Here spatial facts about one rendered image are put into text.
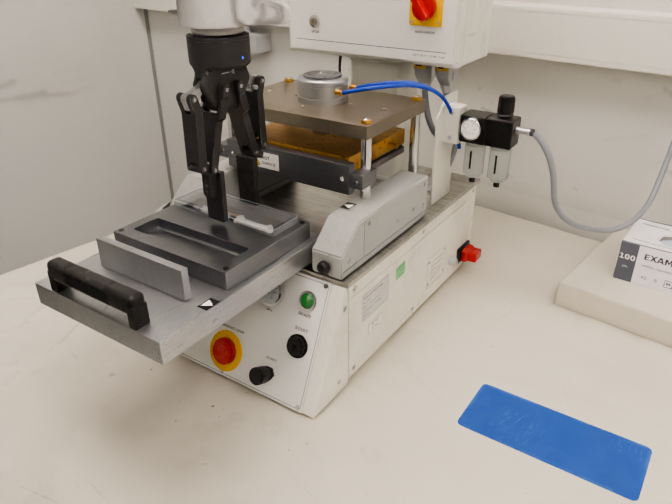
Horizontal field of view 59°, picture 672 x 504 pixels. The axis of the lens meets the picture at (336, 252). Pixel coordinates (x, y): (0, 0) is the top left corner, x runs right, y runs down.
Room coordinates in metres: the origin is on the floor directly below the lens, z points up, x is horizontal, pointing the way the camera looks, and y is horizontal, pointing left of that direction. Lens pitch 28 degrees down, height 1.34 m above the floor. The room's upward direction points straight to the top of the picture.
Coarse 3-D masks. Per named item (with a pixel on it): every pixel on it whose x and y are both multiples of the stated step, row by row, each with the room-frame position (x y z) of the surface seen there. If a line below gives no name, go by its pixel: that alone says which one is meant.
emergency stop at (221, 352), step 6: (216, 342) 0.72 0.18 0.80; (222, 342) 0.72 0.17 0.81; (228, 342) 0.72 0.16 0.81; (216, 348) 0.72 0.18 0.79; (222, 348) 0.71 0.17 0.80; (228, 348) 0.71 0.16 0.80; (234, 348) 0.71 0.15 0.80; (216, 354) 0.71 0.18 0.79; (222, 354) 0.71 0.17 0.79; (228, 354) 0.71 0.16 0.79; (234, 354) 0.71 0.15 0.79; (216, 360) 0.71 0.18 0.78; (222, 360) 0.71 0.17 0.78; (228, 360) 0.70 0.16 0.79
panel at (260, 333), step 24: (288, 288) 0.72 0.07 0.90; (312, 288) 0.70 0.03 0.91; (240, 312) 0.74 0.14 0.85; (264, 312) 0.72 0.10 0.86; (288, 312) 0.70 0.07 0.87; (312, 312) 0.68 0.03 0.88; (216, 336) 0.74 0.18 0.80; (240, 336) 0.72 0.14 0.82; (264, 336) 0.70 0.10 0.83; (288, 336) 0.68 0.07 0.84; (312, 336) 0.67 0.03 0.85; (192, 360) 0.74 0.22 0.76; (240, 360) 0.70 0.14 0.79; (264, 360) 0.68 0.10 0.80; (288, 360) 0.67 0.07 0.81; (312, 360) 0.65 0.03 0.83; (264, 384) 0.67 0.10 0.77; (288, 384) 0.65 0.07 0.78
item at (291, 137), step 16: (272, 128) 0.95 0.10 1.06; (288, 128) 0.95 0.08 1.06; (400, 128) 0.95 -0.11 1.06; (272, 144) 0.89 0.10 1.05; (288, 144) 0.87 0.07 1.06; (304, 144) 0.87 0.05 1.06; (320, 144) 0.87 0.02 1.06; (336, 144) 0.87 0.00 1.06; (352, 144) 0.87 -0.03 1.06; (384, 144) 0.89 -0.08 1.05; (400, 144) 0.94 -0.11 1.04; (352, 160) 0.82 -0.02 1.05; (384, 160) 0.90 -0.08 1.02
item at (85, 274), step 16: (48, 272) 0.60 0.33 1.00; (64, 272) 0.58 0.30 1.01; (80, 272) 0.57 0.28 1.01; (64, 288) 0.60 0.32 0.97; (80, 288) 0.57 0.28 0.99; (96, 288) 0.55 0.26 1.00; (112, 288) 0.54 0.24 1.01; (128, 288) 0.54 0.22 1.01; (112, 304) 0.54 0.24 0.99; (128, 304) 0.52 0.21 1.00; (144, 304) 0.53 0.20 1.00; (128, 320) 0.52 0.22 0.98; (144, 320) 0.53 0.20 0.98
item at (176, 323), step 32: (96, 256) 0.69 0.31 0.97; (128, 256) 0.63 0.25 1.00; (288, 256) 0.68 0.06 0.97; (160, 288) 0.60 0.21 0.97; (192, 288) 0.60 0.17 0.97; (256, 288) 0.62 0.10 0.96; (96, 320) 0.56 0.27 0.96; (160, 320) 0.54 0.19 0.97; (192, 320) 0.54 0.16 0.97; (224, 320) 0.58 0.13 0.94; (160, 352) 0.50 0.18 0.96
